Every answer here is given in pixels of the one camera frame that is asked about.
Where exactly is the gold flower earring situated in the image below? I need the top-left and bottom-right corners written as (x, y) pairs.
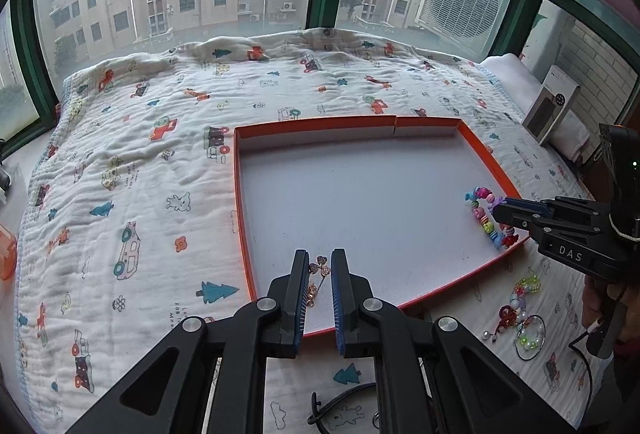
top-left (304, 255), bottom-right (332, 310)

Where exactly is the person's right hand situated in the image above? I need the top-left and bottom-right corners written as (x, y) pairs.
top-left (581, 281), bottom-right (608, 332)

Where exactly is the black cable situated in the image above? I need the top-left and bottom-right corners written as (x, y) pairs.
top-left (567, 329), bottom-right (596, 410)

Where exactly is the white air conditioner unit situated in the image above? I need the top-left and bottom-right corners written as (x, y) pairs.
top-left (414, 0), bottom-right (517, 57)

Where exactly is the red charm bracelet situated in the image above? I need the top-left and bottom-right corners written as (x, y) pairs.
top-left (497, 304), bottom-right (526, 330)

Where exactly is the grey and white package box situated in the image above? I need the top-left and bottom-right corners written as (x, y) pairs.
top-left (521, 65), bottom-right (581, 146)

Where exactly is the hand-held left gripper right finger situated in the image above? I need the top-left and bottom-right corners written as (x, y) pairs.
top-left (331, 249), bottom-right (576, 434)

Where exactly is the orange cardboard tray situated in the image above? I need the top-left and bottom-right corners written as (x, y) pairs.
top-left (232, 116), bottom-right (532, 339)

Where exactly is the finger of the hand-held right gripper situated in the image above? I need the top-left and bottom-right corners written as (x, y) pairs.
top-left (492, 205), bottom-right (601, 240)
top-left (502, 196), bottom-right (608, 218)

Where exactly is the colourful chunky bead bracelet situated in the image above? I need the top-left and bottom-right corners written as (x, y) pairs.
top-left (464, 186), bottom-right (521, 251)

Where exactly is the black smart watch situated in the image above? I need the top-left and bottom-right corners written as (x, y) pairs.
top-left (309, 381), bottom-right (381, 425)

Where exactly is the yellow translucent bead bracelet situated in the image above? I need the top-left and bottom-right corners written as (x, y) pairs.
top-left (510, 271), bottom-right (543, 310)

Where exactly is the orange plastic container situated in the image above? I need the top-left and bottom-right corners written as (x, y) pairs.
top-left (0, 221), bottom-right (18, 282)

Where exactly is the printed white blanket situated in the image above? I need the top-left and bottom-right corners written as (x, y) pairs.
top-left (12, 26), bottom-right (621, 434)

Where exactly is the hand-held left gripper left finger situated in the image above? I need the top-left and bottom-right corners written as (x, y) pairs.
top-left (67, 250), bottom-right (310, 434)

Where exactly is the large silver hoop earring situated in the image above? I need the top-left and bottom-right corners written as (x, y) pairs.
top-left (515, 314), bottom-right (547, 360)

